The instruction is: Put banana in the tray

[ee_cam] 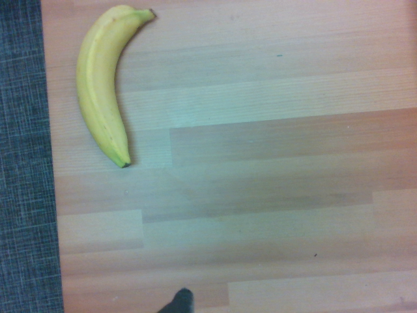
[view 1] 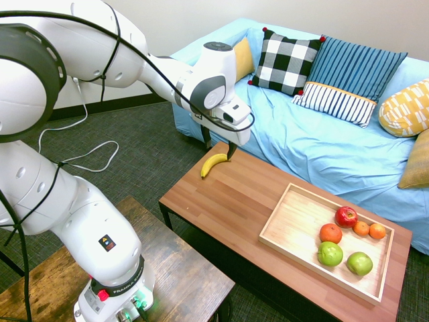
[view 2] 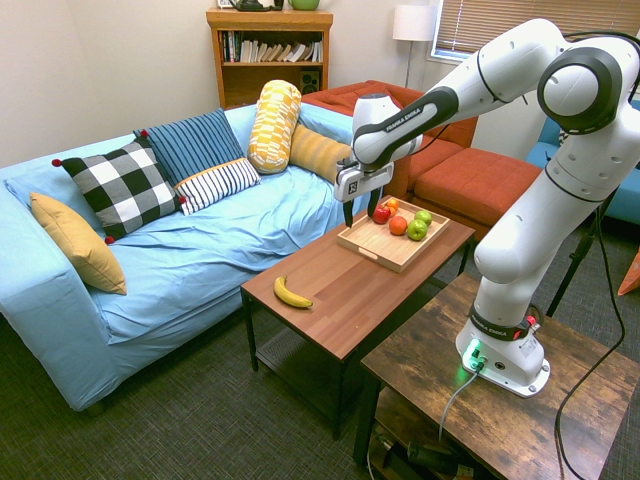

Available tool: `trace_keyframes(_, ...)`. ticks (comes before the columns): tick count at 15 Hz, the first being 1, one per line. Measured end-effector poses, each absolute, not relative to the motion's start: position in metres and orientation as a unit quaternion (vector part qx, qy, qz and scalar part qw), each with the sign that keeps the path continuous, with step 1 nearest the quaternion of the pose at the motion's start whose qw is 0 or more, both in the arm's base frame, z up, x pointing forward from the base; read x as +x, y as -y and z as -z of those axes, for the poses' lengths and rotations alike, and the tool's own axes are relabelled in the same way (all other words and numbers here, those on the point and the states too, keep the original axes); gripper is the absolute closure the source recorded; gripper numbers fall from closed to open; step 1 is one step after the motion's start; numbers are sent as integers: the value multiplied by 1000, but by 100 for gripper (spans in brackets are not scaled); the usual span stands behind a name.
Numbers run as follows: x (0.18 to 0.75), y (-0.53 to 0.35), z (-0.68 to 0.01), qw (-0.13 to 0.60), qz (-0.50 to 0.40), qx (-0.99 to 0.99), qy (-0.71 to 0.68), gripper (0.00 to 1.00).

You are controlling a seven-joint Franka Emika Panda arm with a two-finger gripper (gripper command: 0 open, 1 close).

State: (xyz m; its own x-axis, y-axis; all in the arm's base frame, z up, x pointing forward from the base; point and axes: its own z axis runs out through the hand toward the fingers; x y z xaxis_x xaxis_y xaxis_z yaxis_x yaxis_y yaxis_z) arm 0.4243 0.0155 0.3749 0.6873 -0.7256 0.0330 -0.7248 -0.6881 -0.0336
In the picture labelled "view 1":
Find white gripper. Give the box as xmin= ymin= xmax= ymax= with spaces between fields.
xmin=191 ymin=112 xmax=252 ymax=162

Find yellow banana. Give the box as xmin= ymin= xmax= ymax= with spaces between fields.
xmin=200 ymin=152 xmax=232 ymax=179

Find light wooden tray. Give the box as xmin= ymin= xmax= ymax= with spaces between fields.
xmin=257 ymin=182 xmax=396 ymax=306

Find reddish wood coffee table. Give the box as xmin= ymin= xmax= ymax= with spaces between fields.
xmin=158 ymin=140 xmax=414 ymax=322

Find plain mustard pillow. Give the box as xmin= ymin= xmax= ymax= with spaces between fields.
xmin=233 ymin=36 xmax=256 ymax=83

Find light blue covered sofa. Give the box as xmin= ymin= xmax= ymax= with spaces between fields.
xmin=169 ymin=17 xmax=429 ymax=252

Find black white checked pillow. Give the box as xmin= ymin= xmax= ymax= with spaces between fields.
xmin=247 ymin=26 xmax=326 ymax=97

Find white navy striped pillow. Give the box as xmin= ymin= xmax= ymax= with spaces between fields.
xmin=290 ymin=81 xmax=378 ymax=129

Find rustic dark wood table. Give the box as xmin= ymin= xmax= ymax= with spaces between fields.
xmin=0 ymin=196 xmax=236 ymax=322

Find large orange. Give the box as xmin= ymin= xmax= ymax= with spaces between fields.
xmin=319 ymin=223 xmax=343 ymax=245

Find red apple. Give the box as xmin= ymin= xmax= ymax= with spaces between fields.
xmin=334 ymin=206 xmax=359 ymax=229

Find large green apple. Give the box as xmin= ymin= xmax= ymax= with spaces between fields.
xmin=317 ymin=241 xmax=345 ymax=268

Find blue striped pillow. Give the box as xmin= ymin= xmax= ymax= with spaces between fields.
xmin=306 ymin=35 xmax=409 ymax=103

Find small orange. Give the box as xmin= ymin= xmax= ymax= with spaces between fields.
xmin=369 ymin=223 xmax=387 ymax=239
xmin=353 ymin=220 xmax=370 ymax=237

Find small green apple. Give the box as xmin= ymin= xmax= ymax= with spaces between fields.
xmin=346 ymin=251 xmax=374 ymax=276

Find yellow white patterned bolster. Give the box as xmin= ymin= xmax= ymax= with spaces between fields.
xmin=378 ymin=78 xmax=429 ymax=138

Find mustard striped pillow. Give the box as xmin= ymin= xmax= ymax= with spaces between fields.
xmin=397 ymin=129 xmax=429 ymax=190

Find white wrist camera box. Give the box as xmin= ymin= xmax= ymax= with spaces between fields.
xmin=217 ymin=101 xmax=251 ymax=125

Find thin white cable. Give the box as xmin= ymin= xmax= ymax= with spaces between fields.
xmin=37 ymin=76 xmax=120 ymax=174

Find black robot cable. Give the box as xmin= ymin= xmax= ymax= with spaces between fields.
xmin=0 ymin=9 xmax=255 ymax=322

